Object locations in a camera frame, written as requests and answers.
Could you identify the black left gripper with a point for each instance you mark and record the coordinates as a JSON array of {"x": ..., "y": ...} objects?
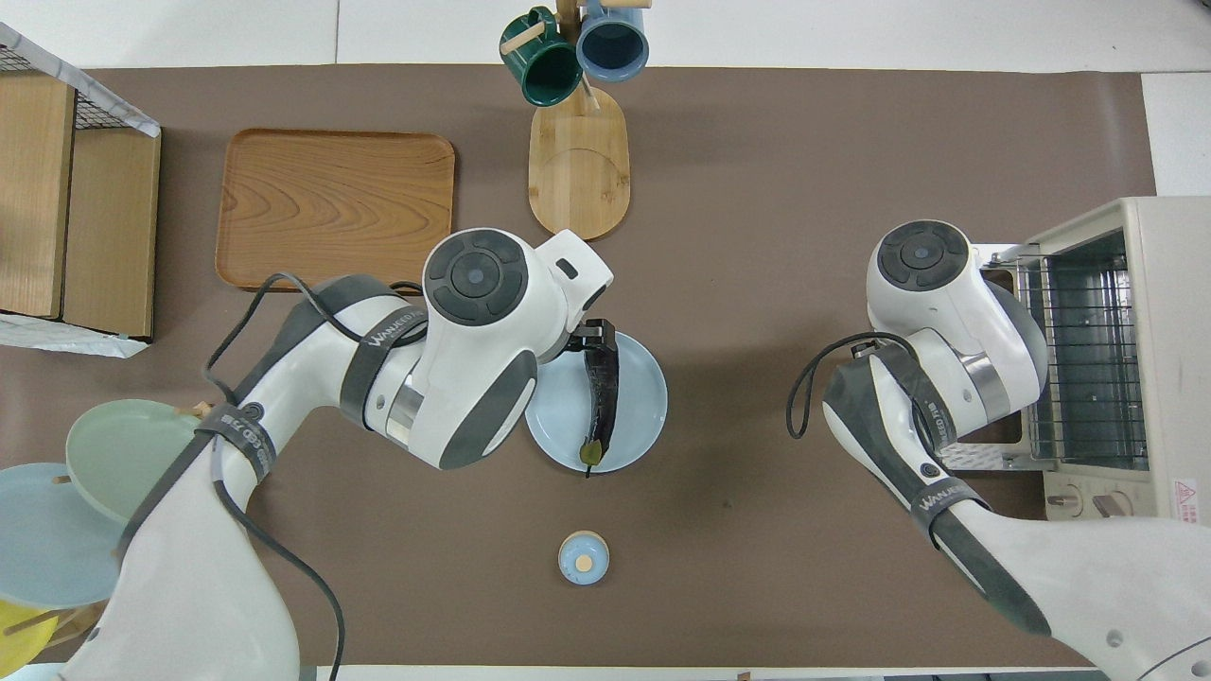
[{"x": 591, "y": 331}]

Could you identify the dark purple eggplant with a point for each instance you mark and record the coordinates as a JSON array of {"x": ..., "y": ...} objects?
[{"x": 603, "y": 397}]

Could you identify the light blue serving plate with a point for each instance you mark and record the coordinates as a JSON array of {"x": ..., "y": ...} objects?
[{"x": 639, "y": 407}]

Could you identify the cream toaster oven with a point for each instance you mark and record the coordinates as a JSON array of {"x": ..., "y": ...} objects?
[{"x": 1164, "y": 359}]

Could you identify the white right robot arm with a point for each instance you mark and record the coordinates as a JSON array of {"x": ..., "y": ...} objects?
[{"x": 946, "y": 359}]

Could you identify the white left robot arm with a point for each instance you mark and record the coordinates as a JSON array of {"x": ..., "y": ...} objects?
[{"x": 454, "y": 350}]

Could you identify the wooden mug tree stand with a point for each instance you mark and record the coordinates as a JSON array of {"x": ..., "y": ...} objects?
[{"x": 579, "y": 170}]

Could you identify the brown table mat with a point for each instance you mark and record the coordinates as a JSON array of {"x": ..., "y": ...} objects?
[{"x": 757, "y": 142}]

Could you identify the dark green mug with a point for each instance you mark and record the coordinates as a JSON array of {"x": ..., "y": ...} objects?
[{"x": 544, "y": 66}]

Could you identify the blue mug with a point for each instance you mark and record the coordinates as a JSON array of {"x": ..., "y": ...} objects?
[{"x": 613, "y": 43}]

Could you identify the wooden tray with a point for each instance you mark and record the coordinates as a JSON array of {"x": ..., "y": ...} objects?
[{"x": 322, "y": 199}]

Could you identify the pale green plate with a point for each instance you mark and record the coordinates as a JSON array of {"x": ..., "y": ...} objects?
[{"x": 114, "y": 454}]

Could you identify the light blue racked plate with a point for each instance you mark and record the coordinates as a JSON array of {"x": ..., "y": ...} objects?
[{"x": 47, "y": 539}]

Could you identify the wooden plate rack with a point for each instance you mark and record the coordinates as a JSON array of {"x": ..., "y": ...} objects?
[{"x": 66, "y": 624}]

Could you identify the yellow plate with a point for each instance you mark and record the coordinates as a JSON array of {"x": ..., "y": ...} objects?
[{"x": 19, "y": 638}]

